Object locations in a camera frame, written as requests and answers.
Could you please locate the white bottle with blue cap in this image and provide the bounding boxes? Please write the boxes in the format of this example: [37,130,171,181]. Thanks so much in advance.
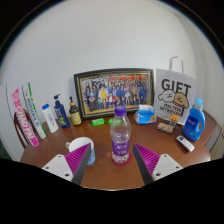
[41,103,60,134]

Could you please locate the blue patterned ceramic mug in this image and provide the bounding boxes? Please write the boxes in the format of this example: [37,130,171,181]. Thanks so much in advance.
[64,136,97,167]

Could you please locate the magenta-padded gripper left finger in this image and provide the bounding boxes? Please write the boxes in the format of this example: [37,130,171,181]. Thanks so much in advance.
[41,143,92,186]

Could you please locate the patterned snack packet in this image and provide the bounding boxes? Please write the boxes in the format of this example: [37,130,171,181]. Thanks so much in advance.
[156,121,175,134]

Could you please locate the small orange and blue box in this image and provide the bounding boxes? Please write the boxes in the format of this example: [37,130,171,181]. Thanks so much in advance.
[169,115,180,128]

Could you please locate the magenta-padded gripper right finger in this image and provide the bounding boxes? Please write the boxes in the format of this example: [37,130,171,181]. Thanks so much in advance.
[131,143,184,186]

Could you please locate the white wall radiator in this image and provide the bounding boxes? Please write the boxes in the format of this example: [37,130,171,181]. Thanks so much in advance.
[208,128,224,160]

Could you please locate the white remote control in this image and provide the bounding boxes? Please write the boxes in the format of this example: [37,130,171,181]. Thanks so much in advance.
[176,134,195,153]

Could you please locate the tall white and green box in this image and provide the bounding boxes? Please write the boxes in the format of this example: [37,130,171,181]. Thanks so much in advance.
[21,82,48,140]

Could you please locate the framed group photo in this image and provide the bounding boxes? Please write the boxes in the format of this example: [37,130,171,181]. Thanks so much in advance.
[73,67,155,121]

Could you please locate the amber bottle with yellow label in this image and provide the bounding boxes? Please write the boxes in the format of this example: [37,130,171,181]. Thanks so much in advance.
[68,96,83,127]

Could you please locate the white printed paper gift bag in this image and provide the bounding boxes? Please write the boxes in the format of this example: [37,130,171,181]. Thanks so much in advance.
[153,55,198,126]

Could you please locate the clear purple-capped water bottle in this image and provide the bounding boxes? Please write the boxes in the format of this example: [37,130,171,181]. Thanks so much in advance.
[109,105,132,165]

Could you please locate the dark blue pump bottle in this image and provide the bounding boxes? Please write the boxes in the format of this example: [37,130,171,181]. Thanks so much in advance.
[53,93,71,129]

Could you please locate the tall pink and white box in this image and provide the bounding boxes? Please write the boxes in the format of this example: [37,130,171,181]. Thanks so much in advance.
[11,87,40,148]

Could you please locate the blue detergent bottle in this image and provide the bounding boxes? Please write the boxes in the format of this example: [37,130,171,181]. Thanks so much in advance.
[182,97,207,143]

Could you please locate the blue tissue pack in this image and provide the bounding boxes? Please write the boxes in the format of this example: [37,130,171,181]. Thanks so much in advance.
[133,104,157,126]

